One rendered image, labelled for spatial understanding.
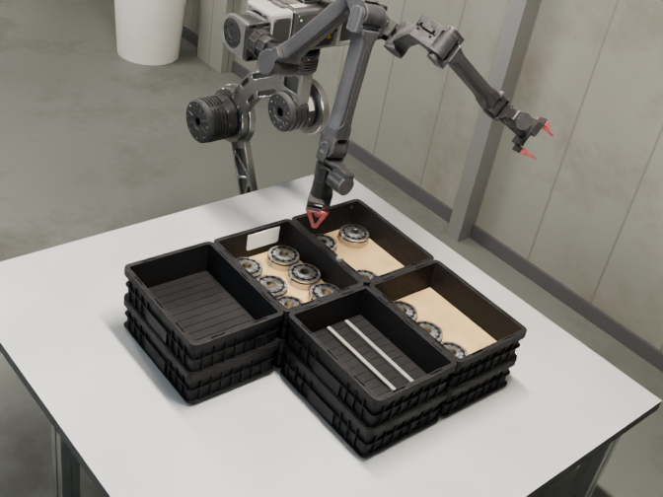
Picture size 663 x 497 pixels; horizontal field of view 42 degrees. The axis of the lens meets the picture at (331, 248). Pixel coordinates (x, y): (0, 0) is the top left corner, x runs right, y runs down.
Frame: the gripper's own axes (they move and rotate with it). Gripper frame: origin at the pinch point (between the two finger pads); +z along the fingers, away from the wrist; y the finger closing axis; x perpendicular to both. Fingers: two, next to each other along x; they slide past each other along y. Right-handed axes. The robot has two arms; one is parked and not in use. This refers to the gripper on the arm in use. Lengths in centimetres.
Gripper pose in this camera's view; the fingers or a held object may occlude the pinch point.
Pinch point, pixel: (316, 220)
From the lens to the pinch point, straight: 259.0
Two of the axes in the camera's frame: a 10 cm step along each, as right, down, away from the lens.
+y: 1.2, -5.5, 8.3
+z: -1.6, 8.1, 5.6
